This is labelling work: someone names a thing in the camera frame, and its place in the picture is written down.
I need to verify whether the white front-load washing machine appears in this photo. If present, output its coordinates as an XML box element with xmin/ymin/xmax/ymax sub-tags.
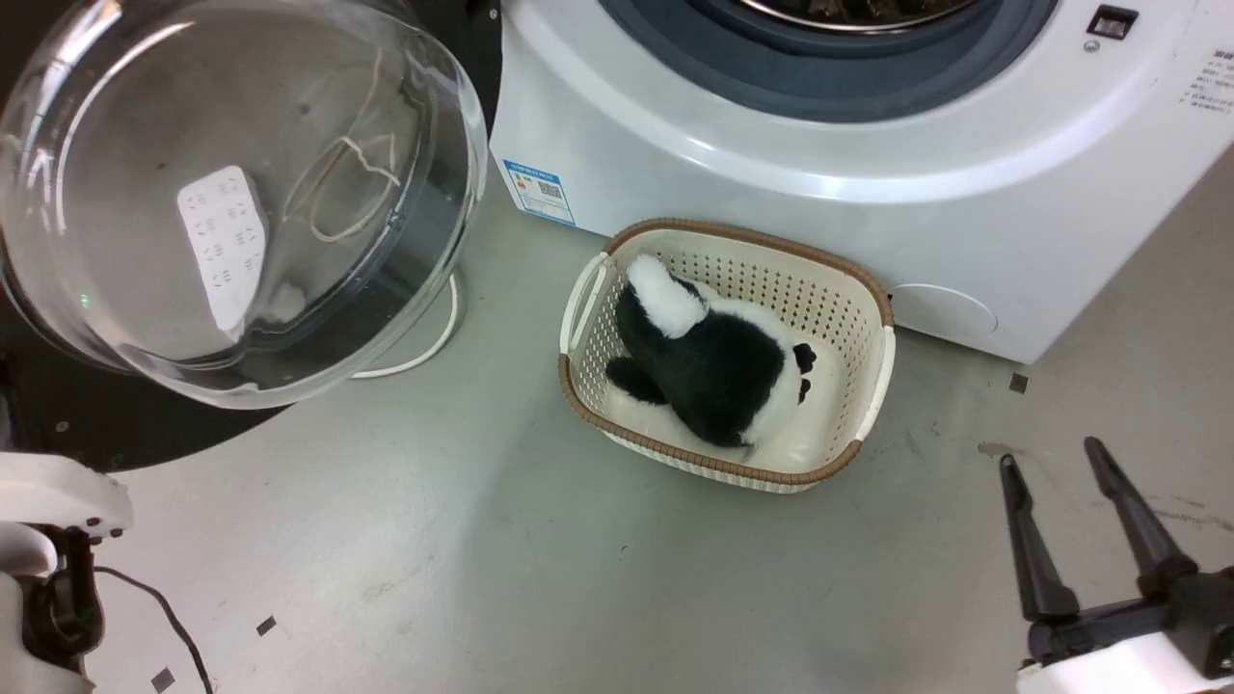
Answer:
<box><xmin>489</xmin><ymin>0</ymin><xmax>1234</xmax><ymax>365</ymax></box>

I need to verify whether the glass washing machine door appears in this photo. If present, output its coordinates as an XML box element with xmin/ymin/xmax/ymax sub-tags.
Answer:
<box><xmin>0</xmin><ymin>0</ymin><xmax>503</xmax><ymax>474</ymax></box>

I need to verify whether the cream plastic laundry basket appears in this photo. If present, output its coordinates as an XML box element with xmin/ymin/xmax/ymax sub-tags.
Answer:
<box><xmin>558</xmin><ymin>218</ymin><xmax>897</xmax><ymax>495</ymax></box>

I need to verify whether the white power cable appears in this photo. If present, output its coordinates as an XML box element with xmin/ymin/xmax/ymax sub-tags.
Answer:
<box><xmin>351</xmin><ymin>274</ymin><xmax>460</xmax><ymax>380</ymax></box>

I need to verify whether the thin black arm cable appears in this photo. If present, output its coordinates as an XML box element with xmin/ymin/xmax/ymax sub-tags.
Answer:
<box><xmin>93</xmin><ymin>566</ymin><xmax>215</xmax><ymax>694</ymax></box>

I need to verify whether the steel washing machine drum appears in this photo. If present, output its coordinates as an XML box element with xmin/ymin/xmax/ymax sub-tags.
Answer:
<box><xmin>738</xmin><ymin>0</ymin><xmax>980</xmax><ymax>35</ymax></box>

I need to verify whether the black door latch slot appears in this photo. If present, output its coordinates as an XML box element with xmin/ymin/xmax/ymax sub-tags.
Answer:
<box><xmin>1087</xmin><ymin>5</ymin><xmax>1140</xmax><ymax>41</ymax></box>

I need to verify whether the black white panda plush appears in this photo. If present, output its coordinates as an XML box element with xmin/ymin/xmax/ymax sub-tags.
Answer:
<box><xmin>605</xmin><ymin>253</ymin><xmax>818</xmax><ymax>452</ymax></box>

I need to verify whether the grey rubber door gasket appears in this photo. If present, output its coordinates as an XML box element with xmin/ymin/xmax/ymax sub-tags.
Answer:
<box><xmin>598</xmin><ymin>0</ymin><xmax>1061</xmax><ymax>124</ymax></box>

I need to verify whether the blue energy label sticker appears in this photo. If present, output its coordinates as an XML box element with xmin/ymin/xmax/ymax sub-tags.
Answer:
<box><xmin>502</xmin><ymin>160</ymin><xmax>577</xmax><ymax>227</ymax></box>

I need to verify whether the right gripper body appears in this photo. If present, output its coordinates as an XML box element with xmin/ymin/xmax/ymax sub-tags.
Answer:
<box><xmin>1016</xmin><ymin>566</ymin><xmax>1234</xmax><ymax>694</ymax></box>

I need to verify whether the white power strip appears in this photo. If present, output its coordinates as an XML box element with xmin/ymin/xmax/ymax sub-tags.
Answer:
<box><xmin>176</xmin><ymin>165</ymin><xmax>270</xmax><ymax>344</ymax></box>

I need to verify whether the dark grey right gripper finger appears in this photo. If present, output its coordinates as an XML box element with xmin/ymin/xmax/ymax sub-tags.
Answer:
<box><xmin>1084</xmin><ymin>437</ymin><xmax>1197</xmax><ymax>596</ymax></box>
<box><xmin>999</xmin><ymin>453</ymin><xmax>1082</xmax><ymax>624</ymax></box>

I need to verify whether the round filter cover panel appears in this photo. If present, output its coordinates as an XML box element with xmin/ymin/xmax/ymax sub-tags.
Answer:
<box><xmin>888</xmin><ymin>282</ymin><xmax>1000</xmax><ymax>339</ymax></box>

